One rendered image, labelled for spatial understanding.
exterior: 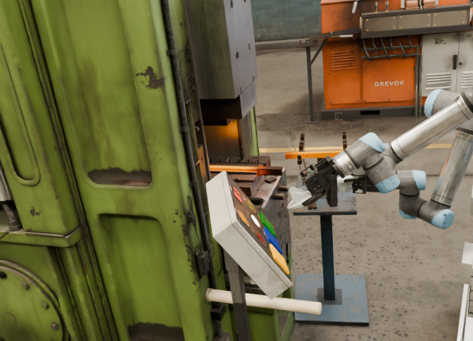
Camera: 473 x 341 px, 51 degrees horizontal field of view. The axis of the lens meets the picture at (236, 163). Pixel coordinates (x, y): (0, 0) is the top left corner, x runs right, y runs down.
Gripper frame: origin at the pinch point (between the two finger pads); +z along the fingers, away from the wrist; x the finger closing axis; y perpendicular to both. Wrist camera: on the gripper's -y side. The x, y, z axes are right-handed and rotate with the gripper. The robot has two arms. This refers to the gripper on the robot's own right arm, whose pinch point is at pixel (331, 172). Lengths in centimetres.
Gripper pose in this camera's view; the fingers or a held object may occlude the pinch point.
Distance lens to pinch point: 200.5
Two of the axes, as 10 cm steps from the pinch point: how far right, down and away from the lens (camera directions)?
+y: 1.1, 9.1, 4.0
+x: 3.1, -4.1, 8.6
